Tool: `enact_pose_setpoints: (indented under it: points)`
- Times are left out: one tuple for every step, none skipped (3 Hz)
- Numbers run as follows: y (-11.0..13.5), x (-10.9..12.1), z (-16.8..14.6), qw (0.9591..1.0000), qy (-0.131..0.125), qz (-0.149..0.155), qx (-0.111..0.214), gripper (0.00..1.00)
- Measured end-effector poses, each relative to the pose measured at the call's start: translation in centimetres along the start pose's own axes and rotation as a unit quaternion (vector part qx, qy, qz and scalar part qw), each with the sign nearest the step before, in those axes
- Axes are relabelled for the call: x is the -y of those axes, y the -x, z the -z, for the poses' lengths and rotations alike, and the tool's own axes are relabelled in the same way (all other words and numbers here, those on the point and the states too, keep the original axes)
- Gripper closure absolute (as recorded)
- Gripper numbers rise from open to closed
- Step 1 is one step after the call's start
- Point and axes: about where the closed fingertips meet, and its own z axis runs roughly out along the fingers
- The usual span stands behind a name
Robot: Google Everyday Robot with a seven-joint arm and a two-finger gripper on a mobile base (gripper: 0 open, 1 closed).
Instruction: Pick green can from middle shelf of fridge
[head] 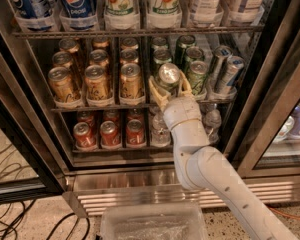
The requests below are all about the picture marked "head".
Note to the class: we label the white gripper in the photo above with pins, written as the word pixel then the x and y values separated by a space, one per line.
pixel 182 113

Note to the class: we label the light green can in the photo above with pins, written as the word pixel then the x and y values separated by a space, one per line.
pixel 159 42
pixel 160 57
pixel 168 77

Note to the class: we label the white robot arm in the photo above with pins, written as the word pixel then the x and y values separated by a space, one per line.
pixel 198 165

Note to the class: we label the front dark green can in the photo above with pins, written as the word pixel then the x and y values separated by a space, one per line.
pixel 196 75

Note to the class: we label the dark green can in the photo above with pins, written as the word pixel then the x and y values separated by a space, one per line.
pixel 183 42
pixel 196 75
pixel 192 54

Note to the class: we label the front right gold can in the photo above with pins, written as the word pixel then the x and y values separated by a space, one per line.
pixel 131 81

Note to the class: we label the gold can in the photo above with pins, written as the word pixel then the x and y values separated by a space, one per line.
pixel 131 81
pixel 129 43
pixel 71 46
pixel 99 57
pixel 63 58
pixel 100 43
pixel 97 82
pixel 129 56
pixel 64 87

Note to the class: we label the middle dark green can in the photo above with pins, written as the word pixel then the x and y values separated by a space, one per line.
pixel 192 54

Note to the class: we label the back right red can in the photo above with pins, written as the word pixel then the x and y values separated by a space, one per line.
pixel 135 114

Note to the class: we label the red can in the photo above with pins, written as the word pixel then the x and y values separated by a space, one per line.
pixel 111 115
pixel 87 117
pixel 83 135
pixel 135 132
pixel 135 114
pixel 109 133

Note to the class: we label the back dark green can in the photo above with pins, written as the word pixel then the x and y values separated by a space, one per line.
pixel 183 42

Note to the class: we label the front right red can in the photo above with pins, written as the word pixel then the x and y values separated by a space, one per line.
pixel 135 132

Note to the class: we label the middle right gold can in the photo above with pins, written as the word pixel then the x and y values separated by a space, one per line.
pixel 129 56

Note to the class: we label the back silver blue can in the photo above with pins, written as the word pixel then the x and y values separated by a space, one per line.
pixel 220 55

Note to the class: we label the silver blue can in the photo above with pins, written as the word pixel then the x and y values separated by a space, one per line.
pixel 220 55
pixel 230 73

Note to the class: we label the back middle red can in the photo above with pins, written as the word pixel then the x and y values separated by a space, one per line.
pixel 111 115

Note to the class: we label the front silver blue can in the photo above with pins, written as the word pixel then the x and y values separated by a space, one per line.
pixel 230 73

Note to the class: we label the back right gold can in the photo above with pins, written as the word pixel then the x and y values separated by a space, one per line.
pixel 129 43

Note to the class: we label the front middle red can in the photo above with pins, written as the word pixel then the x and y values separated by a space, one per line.
pixel 109 133

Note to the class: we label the front middle gold can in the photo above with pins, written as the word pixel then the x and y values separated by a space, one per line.
pixel 97 82

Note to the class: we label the middle centre gold can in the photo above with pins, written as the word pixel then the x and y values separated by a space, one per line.
pixel 99 57

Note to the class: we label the back centre gold can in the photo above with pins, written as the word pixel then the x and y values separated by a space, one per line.
pixel 100 43

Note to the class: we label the back left red can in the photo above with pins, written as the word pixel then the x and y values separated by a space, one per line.
pixel 87 117

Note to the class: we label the front left red can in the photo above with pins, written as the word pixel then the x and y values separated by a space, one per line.
pixel 83 135

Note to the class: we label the front left gold can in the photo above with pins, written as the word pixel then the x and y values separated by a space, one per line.
pixel 64 87

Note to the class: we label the right fridge glass door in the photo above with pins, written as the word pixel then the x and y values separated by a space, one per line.
pixel 258 156

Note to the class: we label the middle left gold can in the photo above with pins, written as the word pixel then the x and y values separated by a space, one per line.
pixel 63 58

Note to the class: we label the back left gold can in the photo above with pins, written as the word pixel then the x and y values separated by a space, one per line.
pixel 71 46

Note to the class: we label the steel fridge base grille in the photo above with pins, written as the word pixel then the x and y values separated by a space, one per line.
pixel 90 194

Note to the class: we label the left clear water bottle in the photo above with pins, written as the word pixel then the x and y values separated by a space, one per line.
pixel 160 134

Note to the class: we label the clear water bottle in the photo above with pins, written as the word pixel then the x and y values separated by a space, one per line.
pixel 212 122
pixel 160 134

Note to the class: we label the right clear water bottle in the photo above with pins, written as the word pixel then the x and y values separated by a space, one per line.
pixel 212 122

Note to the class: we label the right Pepsi bottle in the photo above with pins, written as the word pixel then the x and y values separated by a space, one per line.
pixel 77 0

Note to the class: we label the clear plastic bin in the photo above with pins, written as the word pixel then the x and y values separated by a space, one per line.
pixel 167 221

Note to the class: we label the bottom wire shelf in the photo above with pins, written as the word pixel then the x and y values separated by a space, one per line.
pixel 125 149

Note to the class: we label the top wire shelf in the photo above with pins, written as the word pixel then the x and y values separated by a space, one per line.
pixel 136 33

